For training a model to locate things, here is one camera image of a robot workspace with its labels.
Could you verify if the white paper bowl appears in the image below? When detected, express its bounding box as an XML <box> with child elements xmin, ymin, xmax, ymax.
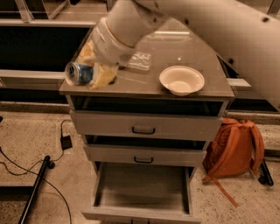
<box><xmin>159</xmin><ymin>66</ymin><xmax>205</xmax><ymax>96</ymax></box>

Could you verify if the grey top drawer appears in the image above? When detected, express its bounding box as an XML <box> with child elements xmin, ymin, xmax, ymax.
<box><xmin>70</xmin><ymin>110</ymin><xmax>221</xmax><ymax>141</ymax></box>

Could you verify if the black pole on right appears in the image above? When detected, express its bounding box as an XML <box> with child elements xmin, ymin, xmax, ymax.
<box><xmin>258</xmin><ymin>160</ymin><xmax>274</xmax><ymax>186</ymax></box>

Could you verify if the black pole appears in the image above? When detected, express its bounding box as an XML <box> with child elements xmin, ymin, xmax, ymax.
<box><xmin>258</xmin><ymin>160</ymin><xmax>274</xmax><ymax>186</ymax></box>
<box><xmin>18</xmin><ymin>156</ymin><xmax>51</xmax><ymax>224</ymax></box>

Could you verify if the grey bottom drawer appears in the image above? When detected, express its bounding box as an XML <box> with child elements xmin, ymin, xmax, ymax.
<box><xmin>82</xmin><ymin>163</ymin><xmax>201</xmax><ymax>224</ymax></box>

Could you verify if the grey middle drawer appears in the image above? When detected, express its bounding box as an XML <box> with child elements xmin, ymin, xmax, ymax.
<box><xmin>84</xmin><ymin>145</ymin><xmax>206</xmax><ymax>167</ymax></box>

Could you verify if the grey drawer cabinet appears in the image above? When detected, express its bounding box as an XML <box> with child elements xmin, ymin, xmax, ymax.
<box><xmin>59</xmin><ymin>20</ymin><xmax>235</xmax><ymax>224</ymax></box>

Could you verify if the grey drawer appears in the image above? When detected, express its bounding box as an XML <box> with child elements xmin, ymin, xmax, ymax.
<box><xmin>84</xmin><ymin>145</ymin><xmax>206</xmax><ymax>167</ymax></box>
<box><xmin>70</xmin><ymin>110</ymin><xmax>221</xmax><ymax>141</ymax></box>
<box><xmin>82</xmin><ymin>163</ymin><xmax>201</xmax><ymax>224</ymax></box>

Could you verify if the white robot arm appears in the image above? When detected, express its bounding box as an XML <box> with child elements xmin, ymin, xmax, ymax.
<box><xmin>81</xmin><ymin>0</ymin><xmax>280</xmax><ymax>109</ymax></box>

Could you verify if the black floor cable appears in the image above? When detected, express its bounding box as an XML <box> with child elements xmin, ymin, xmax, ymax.
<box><xmin>0</xmin><ymin>119</ymin><xmax>74</xmax><ymax>224</ymax></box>

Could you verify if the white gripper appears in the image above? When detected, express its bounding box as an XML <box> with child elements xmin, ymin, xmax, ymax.
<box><xmin>76</xmin><ymin>17</ymin><xmax>135</xmax><ymax>89</ymax></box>

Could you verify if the black power adapter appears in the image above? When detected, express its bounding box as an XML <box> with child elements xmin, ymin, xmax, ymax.
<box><xmin>60</xmin><ymin>136</ymin><xmax>73</xmax><ymax>151</ymax></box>

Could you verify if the orange backpack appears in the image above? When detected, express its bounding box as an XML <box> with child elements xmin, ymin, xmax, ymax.
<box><xmin>202</xmin><ymin>118</ymin><xmax>264</xmax><ymax>207</ymax></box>

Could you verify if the black pole on left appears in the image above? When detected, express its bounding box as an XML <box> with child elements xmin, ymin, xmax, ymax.
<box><xmin>18</xmin><ymin>156</ymin><xmax>51</xmax><ymax>224</ymax></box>

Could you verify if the clear plastic water bottle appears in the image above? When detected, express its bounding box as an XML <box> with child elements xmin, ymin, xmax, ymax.
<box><xmin>126</xmin><ymin>52</ymin><xmax>151</xmax><ymax>71</ymax></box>

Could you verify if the blue silver redbull can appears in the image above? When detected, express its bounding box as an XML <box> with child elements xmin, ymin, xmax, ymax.
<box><xmin>65</xmin><ymin>62</ymin><xmax>94</xmax><ymax>86</ymax></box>

